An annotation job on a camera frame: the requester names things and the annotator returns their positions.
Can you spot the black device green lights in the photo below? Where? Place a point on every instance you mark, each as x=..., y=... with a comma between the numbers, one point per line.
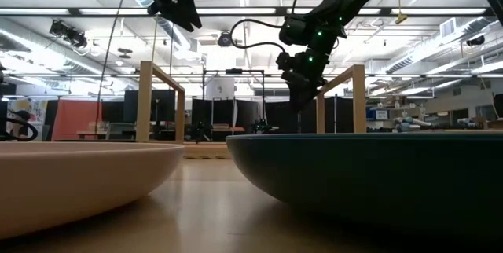
x=260, y=126

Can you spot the round black ceiling camera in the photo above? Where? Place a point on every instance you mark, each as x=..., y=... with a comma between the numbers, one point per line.
x=225, y=39

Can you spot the black ceiling spotlight cluster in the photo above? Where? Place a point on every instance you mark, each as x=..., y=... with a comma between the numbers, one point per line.
x=70, y=36

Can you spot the light wooden shelf frame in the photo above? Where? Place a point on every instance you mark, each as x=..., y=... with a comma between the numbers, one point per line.
x=143, y=100

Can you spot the blue storage bin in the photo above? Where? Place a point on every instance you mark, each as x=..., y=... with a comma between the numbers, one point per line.
x=377, y=114

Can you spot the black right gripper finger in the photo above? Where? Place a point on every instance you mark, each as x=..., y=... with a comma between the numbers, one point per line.
x=296, y=100
x=308, y=96

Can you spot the black partition screen row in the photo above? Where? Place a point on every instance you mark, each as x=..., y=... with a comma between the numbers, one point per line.
x=243, y=113

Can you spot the colourful wall poster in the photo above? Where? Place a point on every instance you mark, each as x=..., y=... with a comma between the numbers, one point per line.
x=35, y=111

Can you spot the black dome lamp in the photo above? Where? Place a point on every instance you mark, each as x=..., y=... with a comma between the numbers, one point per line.
x=476, y=41

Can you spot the white board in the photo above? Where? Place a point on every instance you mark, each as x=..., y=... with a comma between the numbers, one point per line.
x=220, y=88

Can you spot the orange fabric panel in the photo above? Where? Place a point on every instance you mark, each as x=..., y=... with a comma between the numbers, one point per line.
x=74, y=119

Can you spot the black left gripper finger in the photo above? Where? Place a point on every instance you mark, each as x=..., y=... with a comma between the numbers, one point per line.
x=177, y=13
x=192, y=7

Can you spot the dark green plate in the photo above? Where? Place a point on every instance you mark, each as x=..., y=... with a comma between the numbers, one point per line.
x=373, y=178

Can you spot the pale pink opaque plate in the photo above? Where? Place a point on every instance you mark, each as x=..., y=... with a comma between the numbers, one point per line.
x=70, y=182

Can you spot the small wooden bench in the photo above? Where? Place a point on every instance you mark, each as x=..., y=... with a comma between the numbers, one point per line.
x=92, y=133

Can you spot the grey cylindrical machine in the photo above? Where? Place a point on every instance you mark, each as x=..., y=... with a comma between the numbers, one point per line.
x=410, y=124

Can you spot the white air vent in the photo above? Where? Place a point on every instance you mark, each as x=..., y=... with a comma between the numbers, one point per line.
x=448, y=28

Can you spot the silver ventilation duct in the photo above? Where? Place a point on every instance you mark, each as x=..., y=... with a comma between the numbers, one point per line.
x=428, y=50

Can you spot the black overhead rail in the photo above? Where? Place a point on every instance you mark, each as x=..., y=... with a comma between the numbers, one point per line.
x=243, y=8

